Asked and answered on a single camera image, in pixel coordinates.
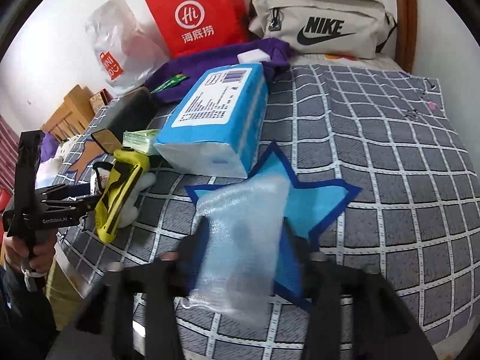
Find polka dot pillow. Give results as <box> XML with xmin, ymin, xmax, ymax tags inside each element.
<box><xmin>56</xmin><ymin>137</ymin><xmax>77</xmax><ymax>158</ymax></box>

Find green wet wipe packet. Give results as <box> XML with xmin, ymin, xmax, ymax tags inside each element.
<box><xmin>124</xmin><ymin>129</ymin><xmax>162</xmax><ymax>156</ymax></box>

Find clear bubble wrap bag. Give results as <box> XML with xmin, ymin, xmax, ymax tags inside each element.
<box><xmin>195</xmin><ymin>174</ymin><xmax>291</xmax><ymax>314</ymax></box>

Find blue tissue pack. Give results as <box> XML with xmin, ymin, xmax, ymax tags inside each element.
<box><xmin>154</xmin><ymin>63</ymin><xmax>271</xmax><ymax>179</ymax></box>

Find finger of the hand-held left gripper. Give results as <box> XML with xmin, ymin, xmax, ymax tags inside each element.
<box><xmin>35</xmin><ymin>184</ymin><xmax>96</xmax><ymax>200</ymax></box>
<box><xmin>39</xmin><ymin>199</ymin><xmax>101</xmax><ymax>216</ymax></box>

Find patterned flat box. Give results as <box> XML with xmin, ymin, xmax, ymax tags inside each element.
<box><xmin>89</xmin><ymin>88</ymin><xmax>111</xmax><ymax>115</ymax></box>

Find brown star patch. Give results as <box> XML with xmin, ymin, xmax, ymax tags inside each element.
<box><xmin>62</xmin><ymin>135</ymin><xmax>104</xmax><ymax>184</ymax></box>

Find wooden headboard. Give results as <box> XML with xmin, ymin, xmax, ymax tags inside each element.
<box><xmin>39</xmin><ymin>84</ymin><xmax>96</xmax><ymax>143</ymax></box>

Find purple plush toy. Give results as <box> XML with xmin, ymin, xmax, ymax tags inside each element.
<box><xmin>39</xmin><ymin>131</ymin><xmax>61</xmax><ymax>162</ymax></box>

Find brown wooden door frame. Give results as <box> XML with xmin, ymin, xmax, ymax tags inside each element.
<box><xmin>392</xmin><ymin>0</ymin><xmax>419</xmax><ymax>74</ymax></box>

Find purple fabric basket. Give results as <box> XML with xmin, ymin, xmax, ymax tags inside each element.
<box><xmin>144</xmin><ymin>38</ymin><xmax>291</xmax><ymax>104</ymax></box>

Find red striped curtain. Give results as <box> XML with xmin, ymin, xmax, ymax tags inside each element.
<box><xmin>0</xmin><ymin>114</ymin><xmax>23</xmax><ymax>192</ymax></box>

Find person's left hand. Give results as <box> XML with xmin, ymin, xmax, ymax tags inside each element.
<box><xmin>2</xmin><ymin>229</ymin><xmax>57</xmax><ymax>274</ymax></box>

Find grey waist bag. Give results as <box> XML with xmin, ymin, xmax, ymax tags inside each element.
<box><xmin>248</xmin><ymin>0</ymin><xmax>398</xmax><ymax>59</ymax></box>

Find dark green tea tin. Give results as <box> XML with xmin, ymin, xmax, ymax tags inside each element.
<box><xmin>90</xmin><ymin>87</ymin><xmax>158</xmax><ymax>155</ymax></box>

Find blue star patch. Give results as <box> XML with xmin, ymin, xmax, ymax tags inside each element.
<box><xmin>184</xmin><ymin>140</ymin><xmax>362</xmax><ymax>310</ymax></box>

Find printed bed sheet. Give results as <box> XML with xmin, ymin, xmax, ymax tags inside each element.
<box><xmin>45</xmin><ymin>52</ymin><xmax>480</xmax><ymax>360</ymax></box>

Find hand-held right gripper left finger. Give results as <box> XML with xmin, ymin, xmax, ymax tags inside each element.
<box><xmin>49</xmin><ymin>219</ymin><xmax>211</xmax><ymax>360</ymax></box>

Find red paper bag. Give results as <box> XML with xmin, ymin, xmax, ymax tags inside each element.
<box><xmin>144</xmin><ymin>0</ymin><xmax>249</xmax><ymax>59</ymax></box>

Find small green white sachet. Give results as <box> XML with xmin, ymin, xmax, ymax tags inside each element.
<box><xmin>151</xmin><ymin>73</ymin><xmax>186</xmax><ymax>94</ymax></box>

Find person's left forearm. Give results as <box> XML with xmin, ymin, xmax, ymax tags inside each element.
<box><xmin>0</xmin><ymin>266</ymin><xmax>57</xmax><ymax>346</ymax></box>

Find white plastic shopping bag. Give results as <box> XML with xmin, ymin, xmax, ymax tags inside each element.
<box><xmin>84</xmin><ymin>0</ymin><xmax>171</xmax><ymax>96</ymax></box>

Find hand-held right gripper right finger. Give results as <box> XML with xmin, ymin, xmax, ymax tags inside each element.
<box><xmin>281</xmin><ymin>229</ymin><xmax>439</xmax><ymax>360</ymax></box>

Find grey checked cloth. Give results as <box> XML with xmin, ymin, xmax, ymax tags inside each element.
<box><xmin>56</xmin><ymin>64</ymin><xmax>480</xmax><ymax>349</ymax></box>

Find yellow black pouch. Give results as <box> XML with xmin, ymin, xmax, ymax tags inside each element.
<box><xmin>92</xmin><ymin>149</ymin><xmax>151</xmax><ymax>242</ymax></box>

